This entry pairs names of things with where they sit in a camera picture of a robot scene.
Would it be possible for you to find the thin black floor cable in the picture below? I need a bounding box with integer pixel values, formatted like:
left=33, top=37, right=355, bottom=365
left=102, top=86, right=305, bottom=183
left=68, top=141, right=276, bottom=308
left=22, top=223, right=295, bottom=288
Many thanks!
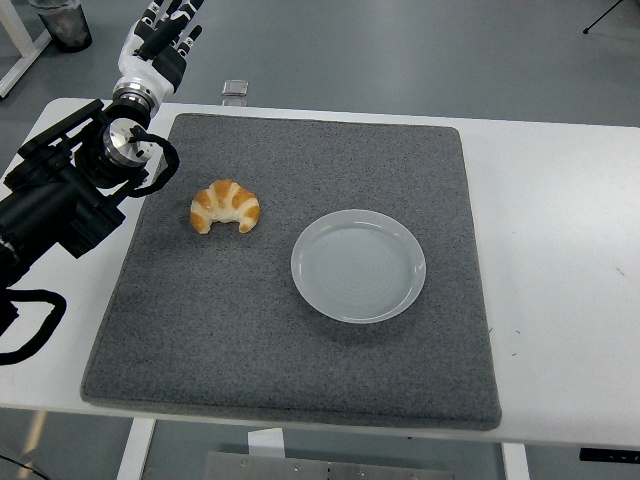
left=0, top=453, right=37, bottom=474

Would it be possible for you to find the light grey round plate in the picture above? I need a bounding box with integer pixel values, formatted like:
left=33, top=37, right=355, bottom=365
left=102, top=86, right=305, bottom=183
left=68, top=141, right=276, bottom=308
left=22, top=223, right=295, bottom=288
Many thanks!
left=290, top=208, right=427, bottom=325

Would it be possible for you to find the grey felt mat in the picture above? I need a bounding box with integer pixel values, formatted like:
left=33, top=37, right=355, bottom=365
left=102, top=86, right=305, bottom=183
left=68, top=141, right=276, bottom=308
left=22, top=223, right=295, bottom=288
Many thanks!
left=79, top=112, right=503, bottom=433

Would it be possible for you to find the white metal table frame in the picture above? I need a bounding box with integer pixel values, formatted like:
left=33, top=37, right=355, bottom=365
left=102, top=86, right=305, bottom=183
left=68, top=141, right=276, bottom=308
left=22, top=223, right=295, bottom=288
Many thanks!
left=0, top=0, right=54, bottom=100

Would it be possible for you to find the grey metal plate with screws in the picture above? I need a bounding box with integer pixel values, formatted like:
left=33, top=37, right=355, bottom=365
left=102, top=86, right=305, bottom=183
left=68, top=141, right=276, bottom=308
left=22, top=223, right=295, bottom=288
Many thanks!
left=202, top=451, right=459, bottom=480

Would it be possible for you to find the white table leg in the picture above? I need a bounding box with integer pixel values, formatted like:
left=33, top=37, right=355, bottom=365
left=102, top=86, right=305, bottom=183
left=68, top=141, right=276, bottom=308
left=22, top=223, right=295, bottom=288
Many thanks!
left=115, top=417, right=157, bottom=480
left=501, top=442, right=531, bottom=480

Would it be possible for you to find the golden croissant bread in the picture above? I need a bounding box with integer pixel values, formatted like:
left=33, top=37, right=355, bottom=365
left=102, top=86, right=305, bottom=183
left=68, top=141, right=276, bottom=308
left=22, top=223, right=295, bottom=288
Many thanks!
left=189, top=178, right=262, bottom=235

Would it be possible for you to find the black trash bin with bag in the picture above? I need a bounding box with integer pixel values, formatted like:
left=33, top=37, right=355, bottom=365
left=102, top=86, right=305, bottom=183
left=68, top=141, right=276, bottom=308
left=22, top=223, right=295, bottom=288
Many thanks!
left=27, top=0, right=94, bottom=54

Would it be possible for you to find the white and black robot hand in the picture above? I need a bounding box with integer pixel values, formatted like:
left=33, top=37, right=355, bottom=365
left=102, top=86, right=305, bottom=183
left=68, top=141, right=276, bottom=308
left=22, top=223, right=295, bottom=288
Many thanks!
left=115, top=0, right=206, bottom=96

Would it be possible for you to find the black table control box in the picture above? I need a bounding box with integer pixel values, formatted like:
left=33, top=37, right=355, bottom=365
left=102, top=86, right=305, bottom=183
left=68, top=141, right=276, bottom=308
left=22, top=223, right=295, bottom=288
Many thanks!
left=578, top=447, right=640, bottom=463

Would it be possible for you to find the black tripod leg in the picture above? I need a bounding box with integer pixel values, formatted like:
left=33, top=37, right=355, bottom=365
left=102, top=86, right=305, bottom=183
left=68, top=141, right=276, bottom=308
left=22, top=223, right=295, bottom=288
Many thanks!
left=582, top=0, right=626, bottom=35

